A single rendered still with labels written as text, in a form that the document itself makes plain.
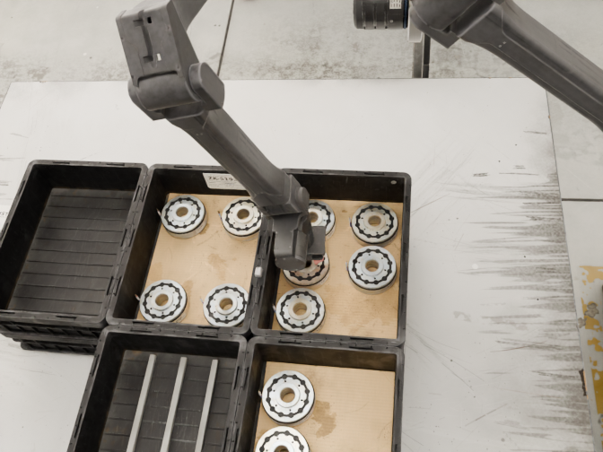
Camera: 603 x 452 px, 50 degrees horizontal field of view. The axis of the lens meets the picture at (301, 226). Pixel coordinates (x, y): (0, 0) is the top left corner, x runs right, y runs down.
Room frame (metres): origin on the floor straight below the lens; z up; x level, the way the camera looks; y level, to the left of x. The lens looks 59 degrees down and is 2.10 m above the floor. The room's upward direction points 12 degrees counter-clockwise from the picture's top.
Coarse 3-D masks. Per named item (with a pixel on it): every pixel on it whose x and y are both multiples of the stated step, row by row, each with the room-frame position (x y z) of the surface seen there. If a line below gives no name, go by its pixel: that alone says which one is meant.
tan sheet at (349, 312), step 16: (336, 208) 0.80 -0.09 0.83; (352, 208) 0.79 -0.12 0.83; (400, 208) 0.76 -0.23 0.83; (336, 224) 0.76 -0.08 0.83; (400, 224) 0.72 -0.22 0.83; (336, 240) 0.71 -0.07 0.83; (352, 240) 0.71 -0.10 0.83; (400, 240) 0.68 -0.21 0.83; (336, 256) 0.67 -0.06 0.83; (336, 272) 0.64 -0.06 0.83; (288, 288) 0.62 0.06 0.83; (320, 288) 0.61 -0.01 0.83; (336, 288) 0.60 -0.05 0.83; (352, 288) 0.59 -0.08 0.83; (336, 304) 0.56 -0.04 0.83; (352, 304) 0.55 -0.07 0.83; (368, 304) 0.55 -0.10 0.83; (384, 304) 0.54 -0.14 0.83; (336, 320) 0.53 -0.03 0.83; (352, 320) 0.52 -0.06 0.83; (368, 320) 0.51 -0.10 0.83; (384, 320) 0.50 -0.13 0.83; (368, 336) 0.48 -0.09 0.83; (384, 336) 0.47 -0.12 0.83
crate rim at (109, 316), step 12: (156, 168) 0.94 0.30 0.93; (168, 168) 0.93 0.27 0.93; (180, 168) 0.93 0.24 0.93; (192, 168) 0.92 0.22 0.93; (204, 168) 0.91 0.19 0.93; (216, 168) 0.91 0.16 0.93; (144, 180) 0.91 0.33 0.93; (144, 192) 0.88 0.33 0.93; (144, 204) 0.85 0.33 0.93; (264, 216) 0.75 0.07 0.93; (132, 228) 0.79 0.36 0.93; (264, 228) 0.72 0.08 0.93; (132, 240) 0.76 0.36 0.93; (264, 240) 0.69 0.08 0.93; (120, 276) 0.68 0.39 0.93; (252, 276) 0.62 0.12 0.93; (120, 288) 0.65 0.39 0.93; (252, 288) 0.60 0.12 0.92; (252, 300) 0.56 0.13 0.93; (108, 312) 0.60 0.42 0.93; (252, 312) 0.54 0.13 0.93; (120, 324) 0.57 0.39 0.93; (132, 324) 0.57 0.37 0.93; (144, 324) 0.56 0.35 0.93; (156, 324) 0.55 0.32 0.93; (168, 324) 0.55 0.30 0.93; (180, 324) 0.54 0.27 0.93; (192, 324) 0.54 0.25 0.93
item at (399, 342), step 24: (288, 168) 0.87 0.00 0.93; (408, 192) 0.74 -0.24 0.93; (408, 216) 0.68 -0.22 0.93; (408, 240) 0.62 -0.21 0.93; (264, 264) 0.64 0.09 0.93; (264, 288) 0.59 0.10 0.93; (288, 336) 0.47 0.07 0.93; (312, 336) 0.46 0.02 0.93; (336, 336) 0.45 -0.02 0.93; (360, 336) 0.44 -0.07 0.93
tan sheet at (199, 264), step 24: (216, 216) 0.84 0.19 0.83; (168, 240) 0.80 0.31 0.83; (192, 240) 0.79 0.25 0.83; (216, 240) 0.78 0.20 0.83; (168, 264) 0.74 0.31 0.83; (192, 264) 0.73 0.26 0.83; (216, 264) 0.72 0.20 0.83; (240, 264) 0.71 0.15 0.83; (144, 288) 0.69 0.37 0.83; (192, 288) 0.67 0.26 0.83; (192, 312) 0.61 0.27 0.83
